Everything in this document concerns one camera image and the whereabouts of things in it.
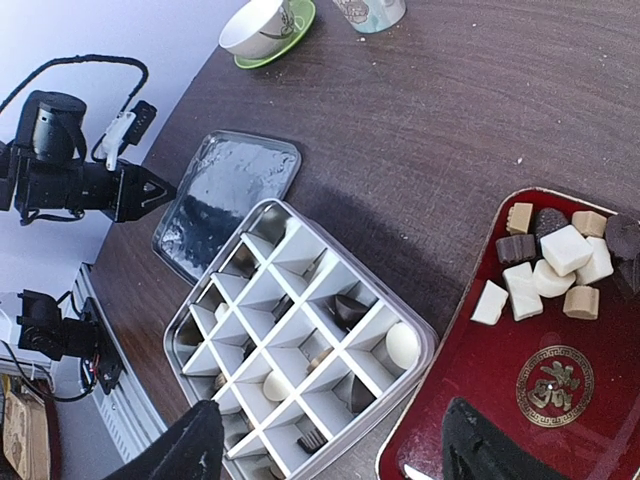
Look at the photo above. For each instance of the coral pattern mug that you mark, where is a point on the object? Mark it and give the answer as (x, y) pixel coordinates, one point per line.
(371, 16)

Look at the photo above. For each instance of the dark red chocolate tray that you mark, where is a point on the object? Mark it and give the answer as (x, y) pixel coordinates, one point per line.
(564, 390)

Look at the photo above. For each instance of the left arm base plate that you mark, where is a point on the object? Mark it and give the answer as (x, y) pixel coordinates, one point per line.
(102, 350)

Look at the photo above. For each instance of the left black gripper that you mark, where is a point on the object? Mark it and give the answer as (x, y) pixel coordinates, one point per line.
(65, 192)

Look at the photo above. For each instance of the front aluminium rail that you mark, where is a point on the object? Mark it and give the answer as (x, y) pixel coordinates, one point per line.
(125, 408)

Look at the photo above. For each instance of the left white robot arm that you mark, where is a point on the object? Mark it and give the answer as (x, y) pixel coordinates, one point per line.
(34, 321)

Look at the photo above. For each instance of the metal tin lid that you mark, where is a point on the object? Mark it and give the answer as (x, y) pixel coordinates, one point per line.
(228, 175)

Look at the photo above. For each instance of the white bowl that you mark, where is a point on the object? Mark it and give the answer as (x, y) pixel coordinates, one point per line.
(258, 28)

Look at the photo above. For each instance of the white rounded chocolate in box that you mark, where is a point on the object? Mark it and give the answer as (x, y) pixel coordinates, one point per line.
(402, 345)

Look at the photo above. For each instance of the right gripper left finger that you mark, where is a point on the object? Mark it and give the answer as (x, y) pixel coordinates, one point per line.
(192, 448)

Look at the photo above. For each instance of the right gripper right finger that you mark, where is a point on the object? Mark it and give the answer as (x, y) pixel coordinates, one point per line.
(475, 448)

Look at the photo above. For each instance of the dark chocolate in box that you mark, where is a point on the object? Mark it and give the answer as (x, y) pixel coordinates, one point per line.
(348, 312)

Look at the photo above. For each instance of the white compartment tin box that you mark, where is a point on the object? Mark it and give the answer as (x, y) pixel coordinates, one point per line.
(257, 335)

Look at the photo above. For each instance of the green saucer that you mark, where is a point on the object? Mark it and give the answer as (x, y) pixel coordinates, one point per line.
(304, 12)

